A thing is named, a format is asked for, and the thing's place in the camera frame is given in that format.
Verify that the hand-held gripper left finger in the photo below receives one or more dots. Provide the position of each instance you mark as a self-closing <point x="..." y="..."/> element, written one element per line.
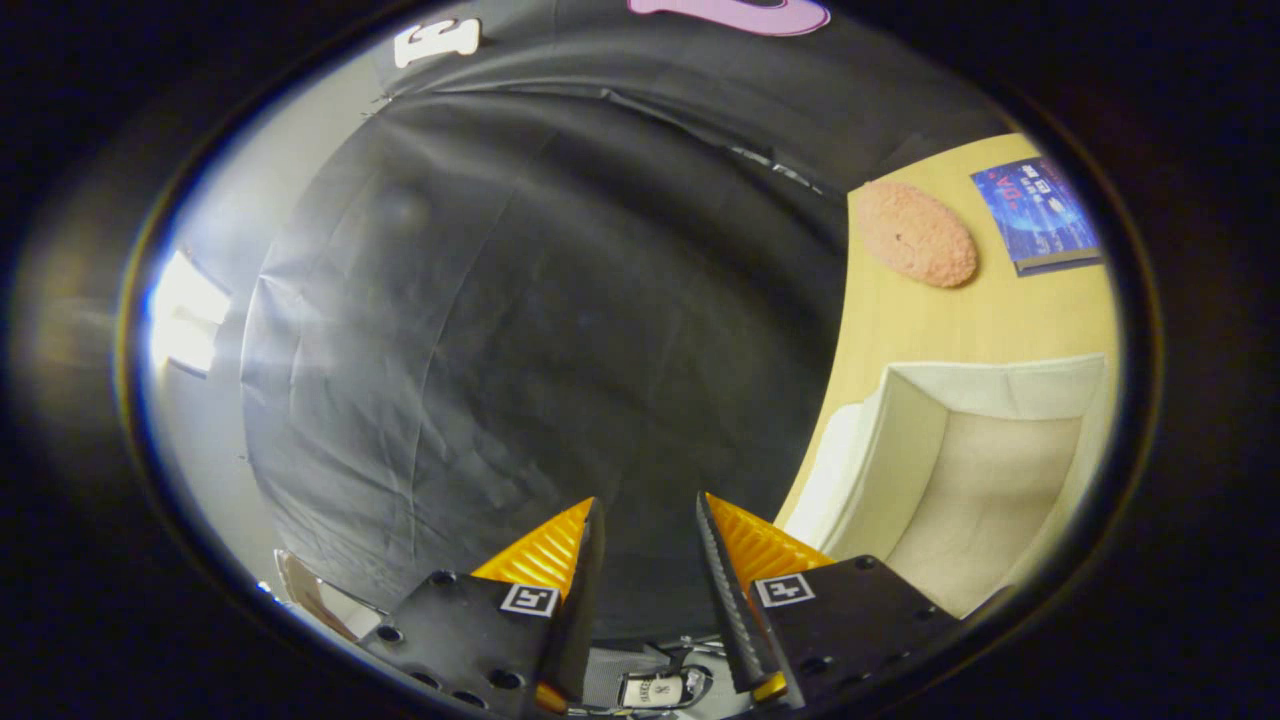
<point x="585" y="620"/>

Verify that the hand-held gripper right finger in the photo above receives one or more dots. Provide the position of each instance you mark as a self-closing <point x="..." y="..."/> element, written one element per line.
<point x="730" y="620"/>

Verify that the beige fabric storage box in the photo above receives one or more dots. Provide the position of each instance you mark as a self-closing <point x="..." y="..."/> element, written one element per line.
<point x="980" y="480"/>

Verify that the brown and white panel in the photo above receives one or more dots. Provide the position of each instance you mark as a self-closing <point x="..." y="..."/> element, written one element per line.
<point x="310" y="595"/>

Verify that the orange fluffy pad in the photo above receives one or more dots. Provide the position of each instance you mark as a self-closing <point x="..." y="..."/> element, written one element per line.
<point x="915" y="235"/>

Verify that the blue book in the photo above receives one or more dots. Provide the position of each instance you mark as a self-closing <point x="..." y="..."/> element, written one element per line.
<point x="1035" y="210"/>

